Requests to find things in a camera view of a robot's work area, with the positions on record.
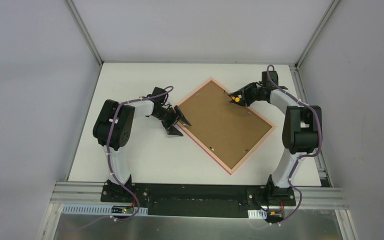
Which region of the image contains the white cable duct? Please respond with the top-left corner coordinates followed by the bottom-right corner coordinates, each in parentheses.
top-left (61, 204), bottom-right (148, 217)
top-left (247, 209), bottom-right (268, 220)

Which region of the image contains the right white cable duct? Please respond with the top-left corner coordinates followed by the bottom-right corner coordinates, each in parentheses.
top-left (247, 209), bottom-right (268, 220)

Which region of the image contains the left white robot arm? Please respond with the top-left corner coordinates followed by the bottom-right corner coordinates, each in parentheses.
top-left (92, 86), bottom-right (192, 203)

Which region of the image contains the left white cable duct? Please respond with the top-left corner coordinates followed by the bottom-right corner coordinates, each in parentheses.
top-left (61, 204), bottom-right (148, 217)

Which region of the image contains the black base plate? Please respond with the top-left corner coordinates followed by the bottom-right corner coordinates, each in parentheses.
top-left (100, 180), bottom-right (296, 218)

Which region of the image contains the aluminium front rail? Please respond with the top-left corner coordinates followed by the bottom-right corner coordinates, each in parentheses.
top-left (50, 181), bottom-right (349, 210)

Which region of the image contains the pink wooden photo frame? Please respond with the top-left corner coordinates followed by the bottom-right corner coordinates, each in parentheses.
top-left (177, 78), bottom-right (276, 175)

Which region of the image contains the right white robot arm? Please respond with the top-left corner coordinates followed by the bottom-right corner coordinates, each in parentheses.
top-left (228, 69), bottom-right (323, 205)

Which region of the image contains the black yellow screwdriver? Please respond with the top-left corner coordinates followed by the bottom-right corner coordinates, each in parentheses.
top-left (230, 95), bottom-right (242, 103)

